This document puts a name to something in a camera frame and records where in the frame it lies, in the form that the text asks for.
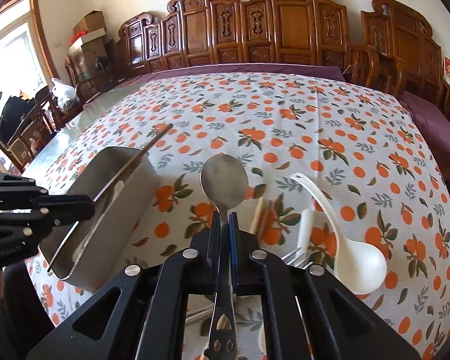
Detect steel spoon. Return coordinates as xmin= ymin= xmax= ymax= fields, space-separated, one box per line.
xmin=199 ymin=152 xmax=250 ymax=360

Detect steel rectangular tray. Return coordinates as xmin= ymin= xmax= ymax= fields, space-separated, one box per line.
xmin=40 ymin=146 xmax=158 ymax=292

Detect steel fork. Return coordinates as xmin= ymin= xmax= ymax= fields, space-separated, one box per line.
xmin=280 ymin=207 xmax=318 ymax=269

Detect brown wooden chopstick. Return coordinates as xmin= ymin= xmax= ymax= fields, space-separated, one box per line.
xmin=94 ymin=124 xmax=173 ymax=205

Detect large white plastic spoon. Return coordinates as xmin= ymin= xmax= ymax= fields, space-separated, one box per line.
xmin=292 ymin=173 xmax=387 ymax=295

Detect dark wooden dining chair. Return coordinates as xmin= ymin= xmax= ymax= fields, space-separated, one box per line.
xmin=0 ymin=86 xmax=69 ymax=172

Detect orange print tablecloth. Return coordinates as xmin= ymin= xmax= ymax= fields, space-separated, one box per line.
xmin=28 ymin=72 xmax=450 ymax=359

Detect white plastic bag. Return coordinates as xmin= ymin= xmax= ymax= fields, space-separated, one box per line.
xmin=52 ymin=78 xmax=80 ymax=114

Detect purple bench cushion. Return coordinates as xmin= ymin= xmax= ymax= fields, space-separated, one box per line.
xmin=82 ymin=62 xmax=347 ymax=111

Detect stacked cardboard boxes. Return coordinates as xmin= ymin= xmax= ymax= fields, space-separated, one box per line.
xmin=65 ymin=10 xmax=110 ymax=86

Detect carved wooden sofa bench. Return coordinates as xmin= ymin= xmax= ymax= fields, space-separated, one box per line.
xmin=115 ymin=0 xmax=361 ymax=77

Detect purple armchair cushion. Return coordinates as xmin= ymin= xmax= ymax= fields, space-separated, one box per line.
xmin=399 ymin=91 xmax=450 ymax=153

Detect carved wooden armchair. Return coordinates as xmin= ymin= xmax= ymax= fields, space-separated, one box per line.
xmin=343 ymin=0 xmax=443 ymax=104

